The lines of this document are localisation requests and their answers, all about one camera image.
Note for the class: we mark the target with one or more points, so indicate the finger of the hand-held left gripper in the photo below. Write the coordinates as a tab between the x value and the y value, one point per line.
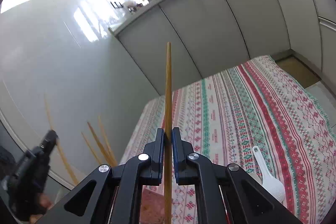
48	140

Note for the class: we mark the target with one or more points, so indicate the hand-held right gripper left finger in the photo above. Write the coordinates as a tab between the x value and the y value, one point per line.
158	150

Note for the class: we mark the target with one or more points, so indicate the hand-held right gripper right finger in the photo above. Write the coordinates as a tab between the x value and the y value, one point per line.
177	153

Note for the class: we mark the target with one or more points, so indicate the long tan chopstick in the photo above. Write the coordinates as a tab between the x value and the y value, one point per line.
168	95
68	161

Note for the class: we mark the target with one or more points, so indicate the bundle of wooden chopsticks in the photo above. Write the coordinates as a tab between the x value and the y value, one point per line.
101	145

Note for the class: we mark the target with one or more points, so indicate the pink perforated utensil holder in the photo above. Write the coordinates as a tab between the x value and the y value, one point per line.
152	205

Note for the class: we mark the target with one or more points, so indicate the white rice paddle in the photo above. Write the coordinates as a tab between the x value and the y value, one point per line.
273	187

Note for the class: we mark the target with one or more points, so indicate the person's left hand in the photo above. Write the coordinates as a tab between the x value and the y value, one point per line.
44	203

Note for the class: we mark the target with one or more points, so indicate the frosted glass sliding door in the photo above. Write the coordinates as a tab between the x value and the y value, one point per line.
13	132

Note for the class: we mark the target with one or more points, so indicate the striped patterned tablecloth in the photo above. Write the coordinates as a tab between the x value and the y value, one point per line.
236	108

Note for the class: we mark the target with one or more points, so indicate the white kitchen cabinets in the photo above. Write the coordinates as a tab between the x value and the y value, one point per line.
210	16

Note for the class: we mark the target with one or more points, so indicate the brown floor mat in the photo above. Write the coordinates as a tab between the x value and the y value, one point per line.
296	71

